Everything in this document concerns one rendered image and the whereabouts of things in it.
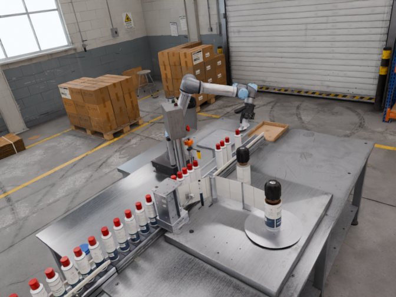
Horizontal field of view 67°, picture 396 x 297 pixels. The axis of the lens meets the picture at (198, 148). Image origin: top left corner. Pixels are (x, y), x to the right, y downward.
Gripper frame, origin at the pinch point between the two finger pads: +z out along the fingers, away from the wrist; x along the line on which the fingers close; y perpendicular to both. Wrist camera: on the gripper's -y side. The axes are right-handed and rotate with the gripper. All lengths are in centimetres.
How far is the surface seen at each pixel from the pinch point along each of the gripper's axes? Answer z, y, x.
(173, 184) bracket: 40, 14, -85
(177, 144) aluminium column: 20, -12, -59
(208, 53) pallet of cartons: -138, -244, 243
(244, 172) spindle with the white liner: 28, 32, -40
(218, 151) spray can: 20.2, 3.1, -30.0
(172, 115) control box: 3, 0, -80
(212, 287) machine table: 79, 53, -89
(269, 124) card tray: -11, -6, 63
